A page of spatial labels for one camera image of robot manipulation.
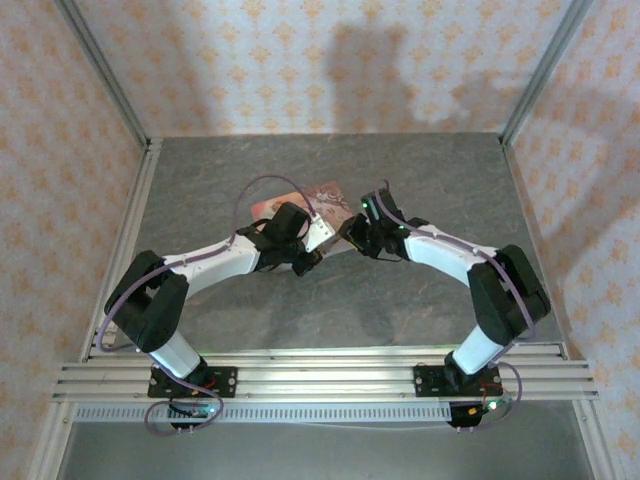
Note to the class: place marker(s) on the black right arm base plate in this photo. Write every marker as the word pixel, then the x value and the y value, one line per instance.
pixel 427 382

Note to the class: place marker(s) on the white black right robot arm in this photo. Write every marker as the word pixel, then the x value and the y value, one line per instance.
pixel 440 250

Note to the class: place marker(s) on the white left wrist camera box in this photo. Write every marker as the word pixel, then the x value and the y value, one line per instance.
pixel 320 232

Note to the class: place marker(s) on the aluminium cross rail beam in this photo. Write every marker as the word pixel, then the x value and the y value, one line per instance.
pixel 325 375

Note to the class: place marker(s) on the pink illustrated box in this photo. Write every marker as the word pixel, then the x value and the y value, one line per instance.
pixel 330 197

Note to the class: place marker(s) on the small circuit board green LED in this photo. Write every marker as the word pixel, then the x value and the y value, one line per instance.
pixel 492 405
pixel 200 411

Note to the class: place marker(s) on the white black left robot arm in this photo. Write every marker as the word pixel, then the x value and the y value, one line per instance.
pixel 215 260

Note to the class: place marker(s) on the black mounting bracket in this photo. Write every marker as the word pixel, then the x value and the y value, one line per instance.
pixel 460 417
pixel 185 426

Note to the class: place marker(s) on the aluminium frame corner post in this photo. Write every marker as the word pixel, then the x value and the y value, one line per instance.
pixel 545 70
pixel 100 70

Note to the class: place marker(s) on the aluminium table side rail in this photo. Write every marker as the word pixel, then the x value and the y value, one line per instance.
pixel 135 210
pixel 530 225

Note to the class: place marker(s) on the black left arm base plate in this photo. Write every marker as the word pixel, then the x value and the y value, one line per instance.
pixel 225 382

